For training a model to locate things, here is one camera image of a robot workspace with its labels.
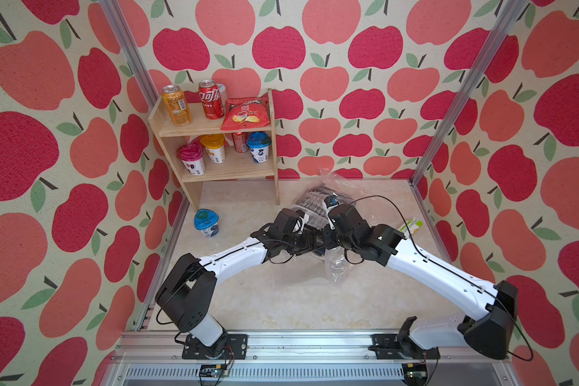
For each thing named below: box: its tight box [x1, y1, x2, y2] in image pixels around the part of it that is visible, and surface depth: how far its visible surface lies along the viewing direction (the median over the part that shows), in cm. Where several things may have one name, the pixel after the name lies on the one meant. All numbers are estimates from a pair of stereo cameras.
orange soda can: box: [162, 84, 192, 127], surface depth 75 cm
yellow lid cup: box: [201, 133, 226, 165], surface depth 95 cm
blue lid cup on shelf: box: [246, 131, 272, 164], surface depth 95 cm
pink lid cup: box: [176, 139, 206, 177], surface depth 90 cm
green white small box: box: [398, 216, 424, 237], surface depth 102 cm
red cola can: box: [198, 79, 225, 120], surface depth 77 cm
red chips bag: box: [220, 94, 272, 132], surface depth 79 cm
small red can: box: [231, 131, 249, 154], surface depth 100 cm
